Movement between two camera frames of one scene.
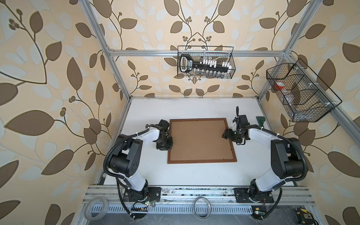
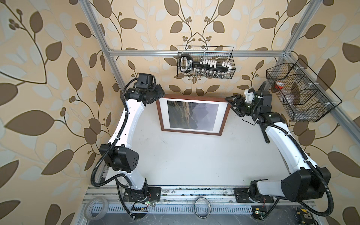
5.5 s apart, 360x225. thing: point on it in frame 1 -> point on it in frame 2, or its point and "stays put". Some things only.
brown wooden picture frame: [200, 140] -> [226, 113]
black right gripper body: [233, 135] -> [248, 110]
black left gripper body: [167, 143] -> [156, 93]
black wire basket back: [206, 62] stays put
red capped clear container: [279, 85] stays put
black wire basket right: [306, 98] stays put
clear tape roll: [88, 208] stays put
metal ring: [194, 206] stays put
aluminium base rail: [114, 199] stays put
